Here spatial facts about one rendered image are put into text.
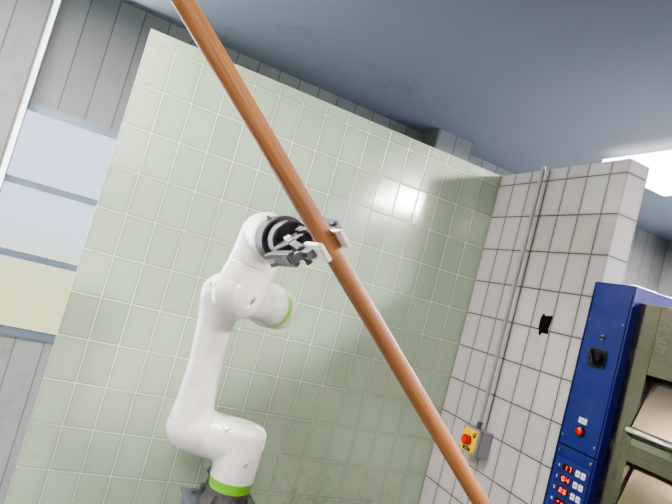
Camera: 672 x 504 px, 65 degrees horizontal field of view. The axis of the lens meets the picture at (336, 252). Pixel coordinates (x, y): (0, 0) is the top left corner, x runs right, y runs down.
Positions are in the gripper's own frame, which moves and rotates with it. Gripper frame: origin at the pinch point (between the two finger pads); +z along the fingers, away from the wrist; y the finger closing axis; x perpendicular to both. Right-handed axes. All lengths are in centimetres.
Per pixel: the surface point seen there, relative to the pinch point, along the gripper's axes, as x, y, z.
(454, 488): -142, -26, -100
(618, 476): -118, -52, -33
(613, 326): -88, -83, -44
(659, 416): -104, -67, -25
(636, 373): -98, -75, -35
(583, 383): -101, -67, -50
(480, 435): -119, -42, -87
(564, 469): -119, -46, -49
